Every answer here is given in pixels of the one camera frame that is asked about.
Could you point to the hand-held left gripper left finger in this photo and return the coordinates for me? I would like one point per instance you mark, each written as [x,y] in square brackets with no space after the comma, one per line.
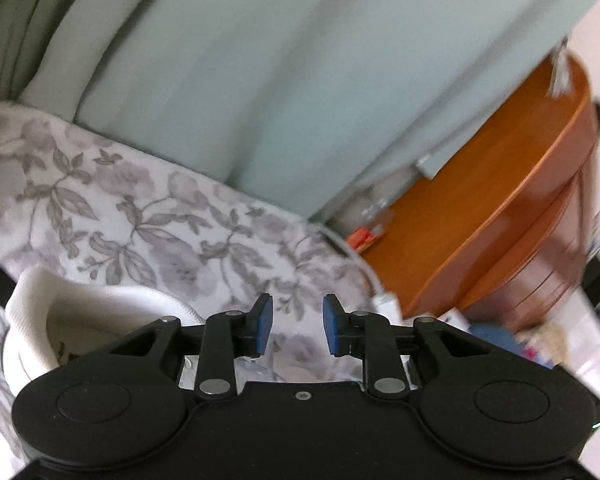
[262,324]

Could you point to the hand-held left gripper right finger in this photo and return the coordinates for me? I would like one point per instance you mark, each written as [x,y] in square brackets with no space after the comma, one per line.
[330,329]

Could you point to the white sneaker shoe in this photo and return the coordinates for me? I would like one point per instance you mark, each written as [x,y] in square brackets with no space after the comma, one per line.
[70,310]

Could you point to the orange packet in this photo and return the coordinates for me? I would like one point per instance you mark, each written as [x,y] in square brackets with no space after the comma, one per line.
[362,239]

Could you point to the clear plastic bottle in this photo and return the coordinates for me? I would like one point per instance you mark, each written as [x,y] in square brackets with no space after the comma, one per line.
[378,214]

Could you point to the round wooden table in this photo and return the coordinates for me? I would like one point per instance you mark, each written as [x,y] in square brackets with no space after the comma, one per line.
[505,185]

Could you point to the green curtain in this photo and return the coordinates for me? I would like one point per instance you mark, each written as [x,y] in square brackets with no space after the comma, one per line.
[280,60]

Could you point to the floral blanket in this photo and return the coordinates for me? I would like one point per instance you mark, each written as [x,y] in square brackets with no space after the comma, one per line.
[130,210]

